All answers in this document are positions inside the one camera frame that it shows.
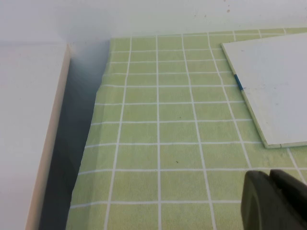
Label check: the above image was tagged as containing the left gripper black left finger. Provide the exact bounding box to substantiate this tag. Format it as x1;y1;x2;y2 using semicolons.
241;169;284;230

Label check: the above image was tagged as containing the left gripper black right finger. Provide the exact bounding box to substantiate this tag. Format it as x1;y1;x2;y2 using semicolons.
269;169;307;230

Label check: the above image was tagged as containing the white hardcover book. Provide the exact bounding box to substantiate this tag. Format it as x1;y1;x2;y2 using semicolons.
220;32;307;150

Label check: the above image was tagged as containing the green checked tablecloth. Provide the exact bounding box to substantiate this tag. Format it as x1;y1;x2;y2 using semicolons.
65;27;307;230

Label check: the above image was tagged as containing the white board panel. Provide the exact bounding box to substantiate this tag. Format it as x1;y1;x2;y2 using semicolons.
0;42;73;230

